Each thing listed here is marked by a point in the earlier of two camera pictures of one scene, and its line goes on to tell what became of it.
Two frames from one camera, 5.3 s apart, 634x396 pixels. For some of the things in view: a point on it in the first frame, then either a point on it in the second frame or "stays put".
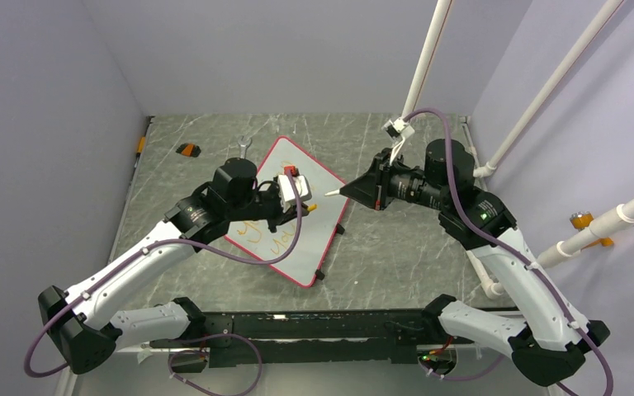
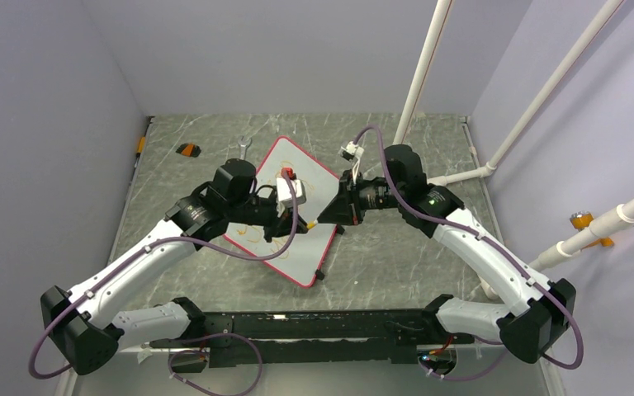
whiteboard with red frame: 254,238 stays put
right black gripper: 372,187 → 345,209
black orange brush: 189,149 stays put
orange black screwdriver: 142,141 stays put
